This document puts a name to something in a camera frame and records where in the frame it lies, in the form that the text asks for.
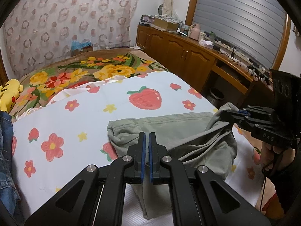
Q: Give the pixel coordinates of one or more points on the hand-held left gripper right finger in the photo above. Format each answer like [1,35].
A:
[151,157]

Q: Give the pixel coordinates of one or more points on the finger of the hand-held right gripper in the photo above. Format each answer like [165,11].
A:
[248,124]
[258,115]

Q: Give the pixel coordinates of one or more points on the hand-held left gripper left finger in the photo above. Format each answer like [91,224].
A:
[142,157]

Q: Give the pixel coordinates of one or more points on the grey-green pants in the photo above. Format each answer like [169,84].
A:
[202,141]

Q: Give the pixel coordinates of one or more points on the person's right forearm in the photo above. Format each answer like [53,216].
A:
[289,181]

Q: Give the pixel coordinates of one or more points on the person's right hand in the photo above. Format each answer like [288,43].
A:
[269,150]

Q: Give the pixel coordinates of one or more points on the dark trash bin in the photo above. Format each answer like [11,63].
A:
[216,96]

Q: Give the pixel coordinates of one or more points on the strawberry print bed sheet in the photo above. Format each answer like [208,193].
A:
[94,113]

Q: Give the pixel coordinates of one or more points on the white power strip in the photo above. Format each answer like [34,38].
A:
[232,47]

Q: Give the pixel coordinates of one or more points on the pink tissue pack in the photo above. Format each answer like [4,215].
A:
[205,44]

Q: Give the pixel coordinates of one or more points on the small potted plant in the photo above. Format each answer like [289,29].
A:
[212,36]

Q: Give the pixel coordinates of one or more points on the grey window blind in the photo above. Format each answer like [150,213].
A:
[235,16]

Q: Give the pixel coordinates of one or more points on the long wooden cabinet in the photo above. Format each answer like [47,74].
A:
[178,49]

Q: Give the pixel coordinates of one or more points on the pink thermos jug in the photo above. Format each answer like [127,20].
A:
[194,31]

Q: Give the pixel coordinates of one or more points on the floral brown blanket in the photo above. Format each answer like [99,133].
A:
[82,70]

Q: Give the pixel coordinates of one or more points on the small cardboard box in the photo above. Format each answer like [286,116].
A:
[82,51]

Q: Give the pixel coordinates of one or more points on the blue plastic bag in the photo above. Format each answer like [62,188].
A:
[81,44]

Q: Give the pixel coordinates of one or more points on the cardboard box with clutter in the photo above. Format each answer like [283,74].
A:
[164,24]

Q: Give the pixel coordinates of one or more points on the blue denim clothes pile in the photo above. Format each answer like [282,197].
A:
[7,157]

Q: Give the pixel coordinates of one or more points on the dark storage case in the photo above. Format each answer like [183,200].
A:
[146,20]

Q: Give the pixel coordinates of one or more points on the small white round device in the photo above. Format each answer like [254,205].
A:
[161,9]

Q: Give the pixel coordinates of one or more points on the yellow plush toy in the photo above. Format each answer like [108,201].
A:
[9,94]

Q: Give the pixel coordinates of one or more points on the circle pattern sheer curtain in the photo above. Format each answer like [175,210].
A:
[58,16]

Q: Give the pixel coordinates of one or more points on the wooden window frame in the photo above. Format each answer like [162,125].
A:
[192,4]

